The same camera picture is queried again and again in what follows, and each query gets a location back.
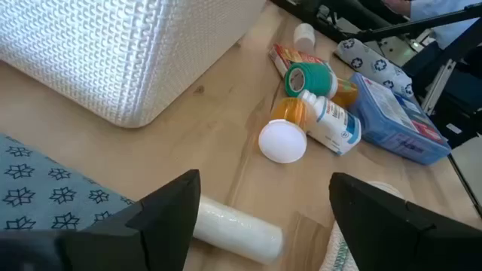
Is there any person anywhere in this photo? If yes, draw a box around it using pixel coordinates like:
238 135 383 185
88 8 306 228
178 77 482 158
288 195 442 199
382 0 482 76

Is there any silver aluminium extrusion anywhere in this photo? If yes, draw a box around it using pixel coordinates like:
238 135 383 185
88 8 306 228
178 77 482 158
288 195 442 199
420 58 459 116

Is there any orange pill bottle white cap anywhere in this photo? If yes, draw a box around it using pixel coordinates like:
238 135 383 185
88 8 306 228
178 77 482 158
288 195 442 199
258 96 310 164

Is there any black metal table frame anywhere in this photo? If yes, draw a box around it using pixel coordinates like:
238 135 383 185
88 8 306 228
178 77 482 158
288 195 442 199
349 3 482 218

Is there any red Tylenol medicine box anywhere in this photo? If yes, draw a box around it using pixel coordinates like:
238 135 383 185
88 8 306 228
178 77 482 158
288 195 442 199
267 43 328 78

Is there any white gauze roll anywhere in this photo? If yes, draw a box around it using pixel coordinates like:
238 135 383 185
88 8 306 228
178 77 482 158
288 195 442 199
192 195 284 264

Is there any white pack blue star print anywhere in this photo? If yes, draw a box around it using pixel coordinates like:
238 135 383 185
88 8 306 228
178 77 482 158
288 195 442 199
334 38 414 99

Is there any white plastic mesh basket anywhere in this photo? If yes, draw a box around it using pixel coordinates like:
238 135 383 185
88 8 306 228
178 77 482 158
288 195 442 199
0 0 267 129

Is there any blue star-patterned folded cloth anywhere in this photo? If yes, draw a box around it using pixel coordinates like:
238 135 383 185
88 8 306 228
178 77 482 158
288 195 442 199
0 133 136 231

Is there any green bandage roll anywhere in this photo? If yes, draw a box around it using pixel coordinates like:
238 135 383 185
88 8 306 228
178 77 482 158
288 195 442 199
284 62 339 99

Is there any white bottle blue label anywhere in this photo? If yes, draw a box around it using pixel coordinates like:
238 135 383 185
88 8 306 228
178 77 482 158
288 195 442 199
299 89 362 156

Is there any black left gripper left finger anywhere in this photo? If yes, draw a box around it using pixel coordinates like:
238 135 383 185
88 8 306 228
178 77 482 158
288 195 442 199
0 169 202 271

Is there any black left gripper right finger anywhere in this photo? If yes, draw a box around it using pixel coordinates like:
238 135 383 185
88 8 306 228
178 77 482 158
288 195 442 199
328 172 482 271

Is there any white knit bandage roll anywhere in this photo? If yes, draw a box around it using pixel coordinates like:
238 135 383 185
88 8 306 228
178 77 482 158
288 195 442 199
319 180 406 271

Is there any small white plastic bottle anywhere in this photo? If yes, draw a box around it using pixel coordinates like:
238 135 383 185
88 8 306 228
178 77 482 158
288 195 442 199
292 23 316 53

